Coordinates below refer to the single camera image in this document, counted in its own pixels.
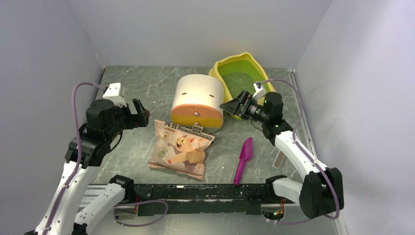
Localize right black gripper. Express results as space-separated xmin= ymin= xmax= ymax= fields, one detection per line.
xmin=219 ymin=90 xmax=269 ymax=123

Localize yellow green litter box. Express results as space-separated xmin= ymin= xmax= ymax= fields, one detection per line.
xmin=208 ymin=52 xmax=268 ymax=103

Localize white orange cylindrical bin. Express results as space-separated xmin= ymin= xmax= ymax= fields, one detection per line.
xmin=170 ymin=74 xmax=224 ymax=134

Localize pink cat litter bag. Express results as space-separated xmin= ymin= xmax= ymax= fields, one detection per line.
xmin=148 ymin=120 xmax=215 ymax=180

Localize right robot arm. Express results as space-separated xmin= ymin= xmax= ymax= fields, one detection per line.
xmin=220 ymin=91 xmax=344 ymax=219

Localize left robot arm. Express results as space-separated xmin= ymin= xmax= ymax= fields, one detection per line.
xmin=28 ymin=98 xmax=150 ymax=235

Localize magenta plastic scoop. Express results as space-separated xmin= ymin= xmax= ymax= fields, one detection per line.
xmin=233 ymin=137 xmax=253 ymax=186

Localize small white grey clip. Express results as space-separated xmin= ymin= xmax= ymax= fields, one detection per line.
xmin=272 ymin=151 xmax=285 ymax=169

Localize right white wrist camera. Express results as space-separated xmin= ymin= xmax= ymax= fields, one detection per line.
xmin=253 ymin=82 xmax=266 ymax=100

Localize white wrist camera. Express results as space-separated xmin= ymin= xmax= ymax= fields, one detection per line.
xmin=253 ymin=82 xmax=266 ymax=100
xmin=102 ymin=83 xmax=127 ymax=108

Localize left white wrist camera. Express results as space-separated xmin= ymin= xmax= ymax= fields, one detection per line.
xmin=102 ymin=83 xmax=127 ymax=108

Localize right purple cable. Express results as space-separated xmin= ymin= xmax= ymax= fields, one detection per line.
xmin=261 ymin=78 xmax=341 ymax=225

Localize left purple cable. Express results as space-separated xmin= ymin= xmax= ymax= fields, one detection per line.
xmin=42 ymin=82 xmax=107 ymax=235

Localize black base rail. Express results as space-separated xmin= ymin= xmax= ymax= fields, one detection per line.
xmin=123 ymin=182 xmax=291 ymax=216

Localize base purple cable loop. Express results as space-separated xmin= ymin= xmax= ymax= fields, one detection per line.
xmin=113 ymin=199 xmax=169 ymax=227

